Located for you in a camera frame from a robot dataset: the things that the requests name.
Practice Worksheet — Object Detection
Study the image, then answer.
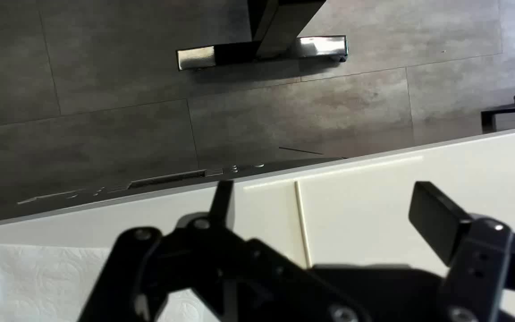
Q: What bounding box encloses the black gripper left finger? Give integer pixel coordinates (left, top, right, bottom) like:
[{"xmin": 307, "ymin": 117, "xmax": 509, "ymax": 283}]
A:
[{"xmin": 78, "ymin": 178, "xmax": 371, "ymax": 322}]

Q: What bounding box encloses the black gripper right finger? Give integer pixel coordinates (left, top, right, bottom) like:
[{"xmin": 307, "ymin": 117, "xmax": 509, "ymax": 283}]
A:
[{"xmin": 408, "ymin": 181, "xmax": 515, "ymax": 322}]

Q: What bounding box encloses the white paper towel sheet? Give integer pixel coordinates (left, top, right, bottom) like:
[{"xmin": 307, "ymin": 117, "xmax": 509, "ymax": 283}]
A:
[{"xmin": 0, "ymin": 242, "xmax": 221, "ymax": 322}]

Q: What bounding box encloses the black stand with metal foot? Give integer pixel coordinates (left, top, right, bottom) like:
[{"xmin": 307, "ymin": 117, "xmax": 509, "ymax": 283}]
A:
[{"xmin": 176, "ymin": 0, "xmax": 351, "ymax": 72}]

